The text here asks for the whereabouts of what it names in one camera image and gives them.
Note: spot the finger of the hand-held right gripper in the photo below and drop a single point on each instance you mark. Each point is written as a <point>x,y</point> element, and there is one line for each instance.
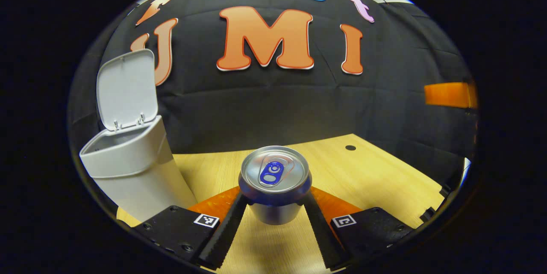
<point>448,94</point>

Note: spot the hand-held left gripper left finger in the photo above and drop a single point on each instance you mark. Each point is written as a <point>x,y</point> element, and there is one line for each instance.
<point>226,231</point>

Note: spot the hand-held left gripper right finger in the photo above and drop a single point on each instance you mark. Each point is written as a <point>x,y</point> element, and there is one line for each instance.
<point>320,231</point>

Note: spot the blue pop can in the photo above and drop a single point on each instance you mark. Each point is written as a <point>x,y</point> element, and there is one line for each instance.
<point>273,171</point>

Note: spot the white desktop garbage bin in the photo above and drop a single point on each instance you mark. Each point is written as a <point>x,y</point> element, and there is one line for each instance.
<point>136,171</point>

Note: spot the wooden desktop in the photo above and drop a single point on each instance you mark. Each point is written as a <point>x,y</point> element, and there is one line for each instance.
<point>363,180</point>

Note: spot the black backdrop cloth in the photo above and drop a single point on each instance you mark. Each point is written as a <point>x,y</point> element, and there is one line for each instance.
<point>277,107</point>

